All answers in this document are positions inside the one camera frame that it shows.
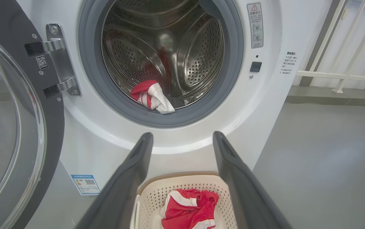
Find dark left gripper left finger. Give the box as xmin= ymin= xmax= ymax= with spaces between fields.
xmin=74 ymin=132 xmax=154 ymax=229

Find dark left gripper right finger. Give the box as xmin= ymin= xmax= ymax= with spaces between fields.
xmin=213 ymin=131 xmax=293 ymax=229

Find red garment with white stripes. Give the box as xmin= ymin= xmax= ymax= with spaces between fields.
xmin=160 ymin=189 xmax=220 ymax=229

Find black round glass washer door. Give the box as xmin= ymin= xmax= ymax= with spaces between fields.
xmin=0 ymin=0 xmax=65 ymax=229

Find red and white garment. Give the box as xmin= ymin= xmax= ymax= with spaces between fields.
xmin=130 ymin=80 xmax=176 ymax=115

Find cream perforated laundry basket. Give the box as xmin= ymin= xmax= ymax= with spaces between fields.
xmin=130 ymin=172 xmax=239 ymax=229

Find white front-load washing machine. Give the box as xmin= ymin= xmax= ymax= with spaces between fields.
xmin=16 ymin=0 xmax=333 ymax=196

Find grey rubber door seal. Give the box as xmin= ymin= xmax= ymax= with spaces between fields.
xmin=78 ymin=0 xmax=244 ymax=128

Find metal door hinge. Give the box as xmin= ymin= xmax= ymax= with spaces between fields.
xmin=24 ymin=23 xmax=82 ymax=99

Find blue energy label sticker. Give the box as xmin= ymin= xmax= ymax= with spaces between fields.
xmin=71 ymin=174 xmax=101 ymax=196

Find stainless steel washer drum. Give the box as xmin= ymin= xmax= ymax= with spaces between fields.
xmin=101 ymin=0 xmax=225 ymax=109

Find printed text notice sticker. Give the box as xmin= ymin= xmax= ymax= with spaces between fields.
xmin=280 ymin=51 xmax=298 ymax=75

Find white metal railing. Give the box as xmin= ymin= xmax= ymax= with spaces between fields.
xmin=296 ymin=0 xmax=365 ymax=94

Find small QR code sticker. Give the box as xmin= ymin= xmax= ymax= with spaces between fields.
xmin=36 ymin=55 xmax=49 ymax=70

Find grey warning symbol sticker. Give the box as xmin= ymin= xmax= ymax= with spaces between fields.
xmin=247 ymin=2 xmax=264 ymax=49

